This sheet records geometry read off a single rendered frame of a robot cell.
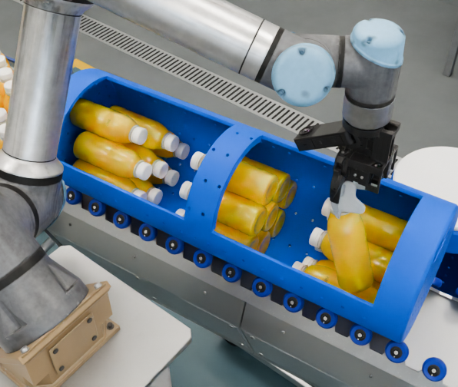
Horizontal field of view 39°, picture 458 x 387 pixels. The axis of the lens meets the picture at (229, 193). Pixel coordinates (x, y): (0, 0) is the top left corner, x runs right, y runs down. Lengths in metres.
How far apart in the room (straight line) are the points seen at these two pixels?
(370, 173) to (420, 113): 2.48
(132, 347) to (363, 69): 0.56
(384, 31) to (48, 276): 0.59
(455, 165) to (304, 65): 0.88
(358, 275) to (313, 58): 0.54
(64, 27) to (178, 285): 0.72
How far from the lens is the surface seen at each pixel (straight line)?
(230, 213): 1.29
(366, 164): 1.03
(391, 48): 0.92
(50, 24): 1.00
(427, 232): 1.16
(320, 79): 0.78
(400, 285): 1.14
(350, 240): 1.16
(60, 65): 1.02
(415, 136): 3.37
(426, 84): 3.76
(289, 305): 1.35
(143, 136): 1.44
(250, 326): 1.44
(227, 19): 0.81
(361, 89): 0.95
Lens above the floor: 2.05
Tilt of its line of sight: 44 degrees down
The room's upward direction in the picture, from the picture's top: straight up
